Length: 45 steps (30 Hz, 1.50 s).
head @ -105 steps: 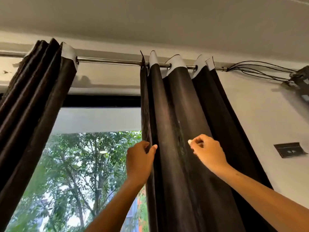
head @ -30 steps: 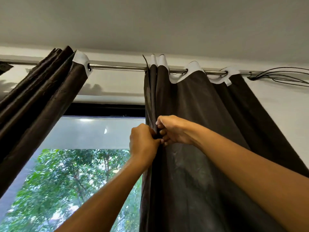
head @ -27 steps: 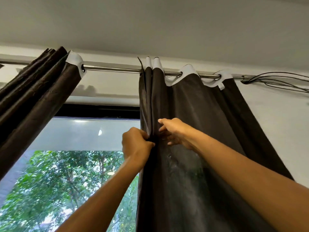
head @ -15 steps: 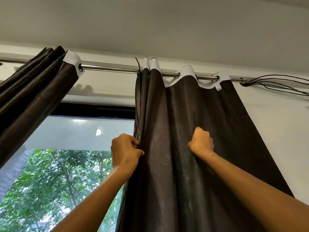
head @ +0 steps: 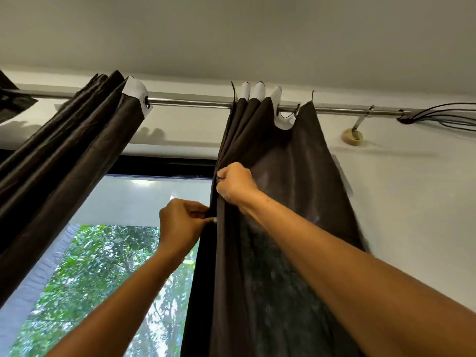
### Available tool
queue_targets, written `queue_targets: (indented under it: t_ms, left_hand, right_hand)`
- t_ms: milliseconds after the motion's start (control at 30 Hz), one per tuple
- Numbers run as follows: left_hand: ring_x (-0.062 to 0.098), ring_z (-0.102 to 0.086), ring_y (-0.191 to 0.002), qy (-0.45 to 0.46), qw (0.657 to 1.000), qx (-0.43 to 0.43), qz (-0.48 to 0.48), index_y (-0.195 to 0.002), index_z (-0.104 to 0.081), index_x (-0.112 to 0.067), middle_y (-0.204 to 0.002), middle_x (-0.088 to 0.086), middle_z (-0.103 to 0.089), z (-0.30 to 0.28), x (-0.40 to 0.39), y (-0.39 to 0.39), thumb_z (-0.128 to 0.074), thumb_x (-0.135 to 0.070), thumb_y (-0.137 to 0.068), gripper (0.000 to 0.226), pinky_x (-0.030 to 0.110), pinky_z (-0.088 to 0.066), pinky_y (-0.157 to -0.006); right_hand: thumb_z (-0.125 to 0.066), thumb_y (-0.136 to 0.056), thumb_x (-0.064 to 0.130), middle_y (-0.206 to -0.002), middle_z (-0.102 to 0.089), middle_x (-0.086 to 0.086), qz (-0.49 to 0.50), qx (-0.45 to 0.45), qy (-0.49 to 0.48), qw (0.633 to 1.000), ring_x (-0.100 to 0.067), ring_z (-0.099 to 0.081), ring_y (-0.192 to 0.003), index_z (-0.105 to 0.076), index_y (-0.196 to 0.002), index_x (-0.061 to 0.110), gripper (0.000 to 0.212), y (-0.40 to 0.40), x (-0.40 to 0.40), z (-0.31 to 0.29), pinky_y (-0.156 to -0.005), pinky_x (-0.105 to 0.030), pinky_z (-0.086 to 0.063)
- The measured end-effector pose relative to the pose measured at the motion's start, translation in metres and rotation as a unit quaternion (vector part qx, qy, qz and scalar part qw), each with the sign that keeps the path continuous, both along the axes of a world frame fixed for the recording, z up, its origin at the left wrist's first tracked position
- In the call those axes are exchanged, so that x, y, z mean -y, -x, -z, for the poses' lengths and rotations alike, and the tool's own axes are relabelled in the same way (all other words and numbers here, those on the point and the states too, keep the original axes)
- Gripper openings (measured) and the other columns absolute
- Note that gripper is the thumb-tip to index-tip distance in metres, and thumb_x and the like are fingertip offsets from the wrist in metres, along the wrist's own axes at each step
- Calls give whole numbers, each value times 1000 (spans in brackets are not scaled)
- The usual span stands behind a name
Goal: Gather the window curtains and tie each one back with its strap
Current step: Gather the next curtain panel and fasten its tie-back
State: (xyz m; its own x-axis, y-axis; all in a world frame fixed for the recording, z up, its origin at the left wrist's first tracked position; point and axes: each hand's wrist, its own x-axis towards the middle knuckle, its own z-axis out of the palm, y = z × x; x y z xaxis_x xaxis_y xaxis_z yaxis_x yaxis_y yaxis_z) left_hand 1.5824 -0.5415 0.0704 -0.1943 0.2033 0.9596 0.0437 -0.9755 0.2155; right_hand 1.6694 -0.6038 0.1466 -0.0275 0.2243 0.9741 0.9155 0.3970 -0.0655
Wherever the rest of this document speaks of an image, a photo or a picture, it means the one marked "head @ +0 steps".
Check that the person's left forearm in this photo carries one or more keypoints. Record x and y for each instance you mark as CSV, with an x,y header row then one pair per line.
x,y
119,312

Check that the brass rod wall bracket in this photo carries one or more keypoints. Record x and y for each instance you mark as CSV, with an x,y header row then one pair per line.
x,y
352,136

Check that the silver metal curtain rod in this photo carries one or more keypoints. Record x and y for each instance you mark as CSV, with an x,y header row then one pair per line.
x,y
186,102

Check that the dark brown curtain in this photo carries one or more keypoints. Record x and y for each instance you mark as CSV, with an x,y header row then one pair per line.
x,y
279,163
13,102
74,163

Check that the person's left hand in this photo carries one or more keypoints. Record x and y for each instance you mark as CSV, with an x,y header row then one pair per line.
x,y
180,230

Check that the person's right hand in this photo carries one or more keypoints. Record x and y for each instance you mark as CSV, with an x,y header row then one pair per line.
x,y
236,184

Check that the person's right forearm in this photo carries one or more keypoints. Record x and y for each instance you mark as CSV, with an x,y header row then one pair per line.
x,y
372,293

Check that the green trees outside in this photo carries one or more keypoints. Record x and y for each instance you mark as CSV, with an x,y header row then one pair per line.
x,y
93,263

